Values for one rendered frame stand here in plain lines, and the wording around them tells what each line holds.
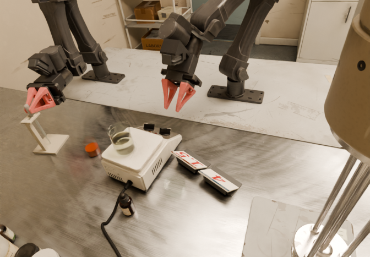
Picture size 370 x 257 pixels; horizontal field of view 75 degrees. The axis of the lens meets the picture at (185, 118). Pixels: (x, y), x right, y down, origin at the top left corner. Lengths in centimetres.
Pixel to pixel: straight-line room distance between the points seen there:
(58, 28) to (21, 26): 123
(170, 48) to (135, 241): 43
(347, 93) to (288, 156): 54
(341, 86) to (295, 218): 44
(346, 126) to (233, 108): 67
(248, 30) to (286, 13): 264
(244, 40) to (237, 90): 17
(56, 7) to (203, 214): 74
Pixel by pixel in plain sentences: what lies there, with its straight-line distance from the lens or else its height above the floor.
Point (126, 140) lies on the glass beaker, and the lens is 58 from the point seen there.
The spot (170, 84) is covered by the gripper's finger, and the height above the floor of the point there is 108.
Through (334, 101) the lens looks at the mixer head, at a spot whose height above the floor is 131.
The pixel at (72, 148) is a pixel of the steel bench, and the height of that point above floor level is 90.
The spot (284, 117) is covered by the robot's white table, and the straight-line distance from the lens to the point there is 83.
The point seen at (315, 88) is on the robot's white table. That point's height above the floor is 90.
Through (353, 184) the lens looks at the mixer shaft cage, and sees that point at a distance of 25.
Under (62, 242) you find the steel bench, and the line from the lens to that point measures 65.
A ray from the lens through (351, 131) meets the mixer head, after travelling 19.
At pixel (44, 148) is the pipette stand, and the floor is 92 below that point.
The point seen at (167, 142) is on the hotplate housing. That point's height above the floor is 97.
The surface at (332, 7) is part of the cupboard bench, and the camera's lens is 284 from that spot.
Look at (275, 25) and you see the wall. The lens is 349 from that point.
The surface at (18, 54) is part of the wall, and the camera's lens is 212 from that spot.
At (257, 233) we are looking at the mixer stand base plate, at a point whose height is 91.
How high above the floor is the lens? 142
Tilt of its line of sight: 40 degrees down
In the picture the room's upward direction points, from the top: 7 degrees counter-clockwise
